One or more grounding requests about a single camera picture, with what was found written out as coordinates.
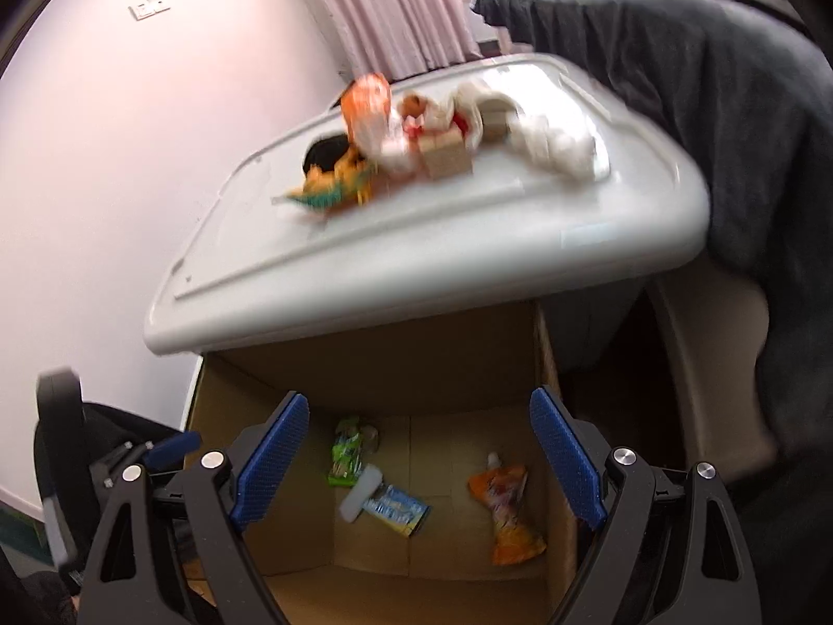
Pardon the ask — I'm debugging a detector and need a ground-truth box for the black sock ball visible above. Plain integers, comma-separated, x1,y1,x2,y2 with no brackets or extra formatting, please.
302,133,350,175

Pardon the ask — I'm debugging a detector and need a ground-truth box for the brown orange sock ball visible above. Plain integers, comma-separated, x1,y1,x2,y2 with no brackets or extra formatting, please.
397,93,434,123

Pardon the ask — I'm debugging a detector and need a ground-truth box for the orange chip bag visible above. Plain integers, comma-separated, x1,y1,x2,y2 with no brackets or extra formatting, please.
466,452,547,567

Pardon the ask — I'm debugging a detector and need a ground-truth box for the white plastic table lid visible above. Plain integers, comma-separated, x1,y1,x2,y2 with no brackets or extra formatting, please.
144,54,710,356

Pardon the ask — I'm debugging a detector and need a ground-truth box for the red white wrapper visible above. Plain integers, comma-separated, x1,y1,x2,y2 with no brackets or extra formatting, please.
380,103,470,179

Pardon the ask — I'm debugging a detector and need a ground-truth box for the white wall socket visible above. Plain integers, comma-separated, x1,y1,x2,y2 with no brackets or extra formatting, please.
129,0,171,21

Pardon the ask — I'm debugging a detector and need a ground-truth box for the dark bed blanket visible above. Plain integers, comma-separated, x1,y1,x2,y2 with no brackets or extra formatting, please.
474,0,831,452

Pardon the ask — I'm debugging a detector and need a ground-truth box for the pink curtain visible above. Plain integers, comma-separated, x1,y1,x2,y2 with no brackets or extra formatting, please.
318,0,480,81

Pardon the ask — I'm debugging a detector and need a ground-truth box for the small brown cardboard box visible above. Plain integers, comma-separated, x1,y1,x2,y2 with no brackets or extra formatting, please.
416,127,473,179

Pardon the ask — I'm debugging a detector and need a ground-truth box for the orange plastic bag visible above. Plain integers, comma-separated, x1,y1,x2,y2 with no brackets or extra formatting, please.
340,73,391,157

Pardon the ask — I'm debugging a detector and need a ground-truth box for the green snack wrapper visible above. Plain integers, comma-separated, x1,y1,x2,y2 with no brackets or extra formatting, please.
327,416,380,488

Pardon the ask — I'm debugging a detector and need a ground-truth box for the blue tissue pack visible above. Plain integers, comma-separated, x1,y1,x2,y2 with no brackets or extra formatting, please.
361,484,431,538

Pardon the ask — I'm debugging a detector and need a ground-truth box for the white foam block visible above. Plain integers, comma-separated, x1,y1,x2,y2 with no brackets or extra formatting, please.
339,464,384,523

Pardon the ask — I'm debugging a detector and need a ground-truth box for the beige cylindrical bottle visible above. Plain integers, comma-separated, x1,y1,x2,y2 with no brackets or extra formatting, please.
477,93,518,143

